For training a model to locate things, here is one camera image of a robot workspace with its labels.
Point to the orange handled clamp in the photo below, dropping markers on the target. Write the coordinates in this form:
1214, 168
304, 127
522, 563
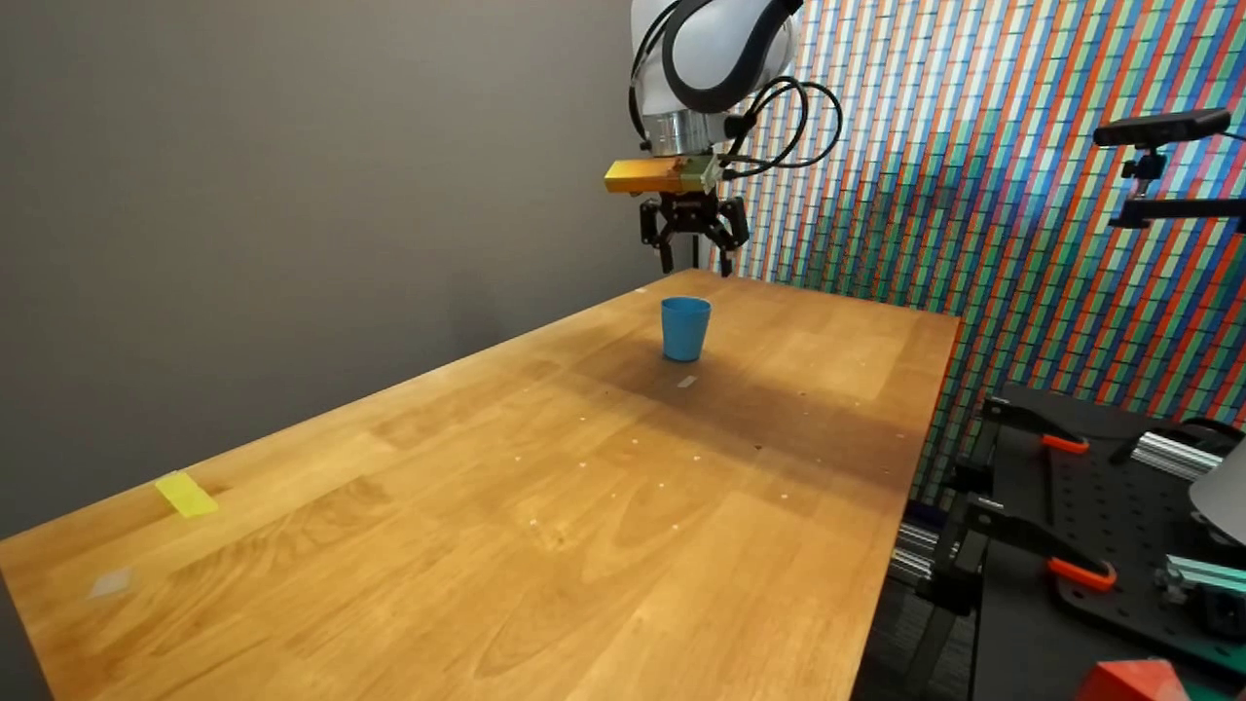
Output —
1060, 560
1040, 427

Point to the black camera on stand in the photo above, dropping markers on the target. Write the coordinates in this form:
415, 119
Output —
1147, 140

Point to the black perforated breadboard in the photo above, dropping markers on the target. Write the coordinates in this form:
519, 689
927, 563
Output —
1036, 632

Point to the yellow wrist camera box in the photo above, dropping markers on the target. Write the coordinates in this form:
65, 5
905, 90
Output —
661, 177

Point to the orange handled clamp upper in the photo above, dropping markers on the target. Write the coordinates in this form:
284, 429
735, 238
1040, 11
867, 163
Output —
1040, 427

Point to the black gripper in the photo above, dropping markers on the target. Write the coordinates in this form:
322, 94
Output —
718, 219

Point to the orange handled clamp lower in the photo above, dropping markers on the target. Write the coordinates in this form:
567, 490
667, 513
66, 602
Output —
1060, 560

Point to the red block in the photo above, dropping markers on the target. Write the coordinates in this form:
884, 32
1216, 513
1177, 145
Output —
1131, 680

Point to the yellow tape strip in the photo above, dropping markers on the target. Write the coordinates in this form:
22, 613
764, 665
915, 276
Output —
184, 497

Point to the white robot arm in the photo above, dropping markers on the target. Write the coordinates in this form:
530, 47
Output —
691, 80

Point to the blue plastic cup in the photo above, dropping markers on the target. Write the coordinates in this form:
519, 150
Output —
683, 329

